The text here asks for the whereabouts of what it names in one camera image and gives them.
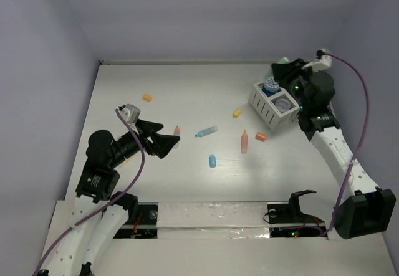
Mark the orange pencil shaped pen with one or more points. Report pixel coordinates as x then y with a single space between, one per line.
244 142

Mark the orange tip white pen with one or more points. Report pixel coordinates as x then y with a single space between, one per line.
176 133

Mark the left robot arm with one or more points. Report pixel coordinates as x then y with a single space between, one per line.
99 210

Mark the blue eraser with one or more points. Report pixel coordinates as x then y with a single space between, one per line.
212 161

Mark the green highlighter pen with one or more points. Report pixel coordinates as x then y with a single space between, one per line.
283 60

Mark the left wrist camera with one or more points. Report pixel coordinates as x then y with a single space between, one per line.
129 113

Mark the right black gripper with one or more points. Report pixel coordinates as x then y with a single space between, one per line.
293 68

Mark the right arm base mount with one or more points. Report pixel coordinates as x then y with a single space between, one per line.
286 219

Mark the white slotted container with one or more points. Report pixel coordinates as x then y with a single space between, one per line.
266 107

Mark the blue highlighter pen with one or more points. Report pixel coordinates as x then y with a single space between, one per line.
206 132

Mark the dark orange eraser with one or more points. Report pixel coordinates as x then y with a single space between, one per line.
260 136

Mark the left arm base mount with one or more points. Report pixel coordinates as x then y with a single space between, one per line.
143 226

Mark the clear round jar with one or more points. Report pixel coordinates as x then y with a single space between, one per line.
283 105

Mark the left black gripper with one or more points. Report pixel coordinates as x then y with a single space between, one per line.
162 142

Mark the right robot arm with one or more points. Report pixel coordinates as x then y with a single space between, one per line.
362 207

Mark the yellow eraser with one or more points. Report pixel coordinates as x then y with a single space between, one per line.
237 113

